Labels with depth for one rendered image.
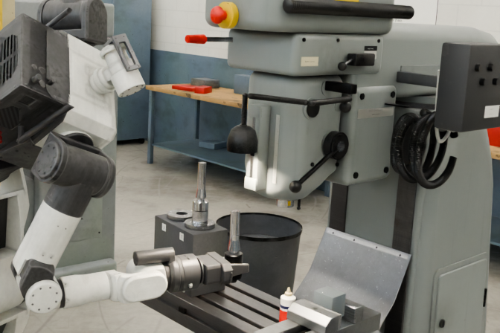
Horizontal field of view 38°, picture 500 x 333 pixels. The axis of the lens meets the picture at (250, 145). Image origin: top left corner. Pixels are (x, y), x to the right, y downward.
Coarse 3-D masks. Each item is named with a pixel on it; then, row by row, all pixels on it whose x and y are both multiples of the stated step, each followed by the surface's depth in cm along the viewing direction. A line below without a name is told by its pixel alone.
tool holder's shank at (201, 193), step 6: (198, 162) 210; (204, 162) 210; (198, 168) 210; (204, 168) 210; (198, 174) 210; (204, 174) 210; (198, 180) 210; (204, 180) 210; (198, 186) 210; (204, 186) 210; (198, 192) 210; (204, 192) 211; (198, 198) 211; (204, 198) 211
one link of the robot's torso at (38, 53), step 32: (0, 32) 164; (32, 32) 160; (64, 32) 170; (0, 64) 159; (32, 64) 156; (64, 64) 164; (96, 64) 173; (0, 96) 154; (32, 96) 154; (64, 96) 159; (96, 96) 168; (0, 128) 162; (32, 128) 164; (64, 128) 160; (96, 128) 164; (32, 160) 173
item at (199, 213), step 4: (192, 208) 212; (196, 208) 210; (200, 208) 210; (204, 208) 210; (192, 212) 212; (196, 212) 210; (200, 212) 210; (204, 212) 211; (192, 216) 212; (196, 216) 211; (200, 216) 211; (204, 216) 211; (192, 220) 212; (196, 220) 211; (200, 220) 211; (204, 220) 211
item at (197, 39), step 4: (188, 36) 172; (192, 36) 172; (196, 36) 173; (200, 36) 173; (204, 36) 174; (208, 36) 176; (188, 40) 172; (192, 40) 172; (196, 40) 173; (200, 40) 173; (204, 40) 174; (208, 40) 176; (212, 40) 177; (216, 40) 177; (220, 40) 178; (224, 40) 179; (228, 40) 180; (232, 40) 181
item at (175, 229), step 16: (160, 224) 220; (176, 224) 214; (192, 224) 210; (208, 224) 211; (160, 240) 220; (176, 240) 213; (192, 240) 206; (208, 240) 209; (224, 240) 212; (208, 288) 212; (224, 288) 215
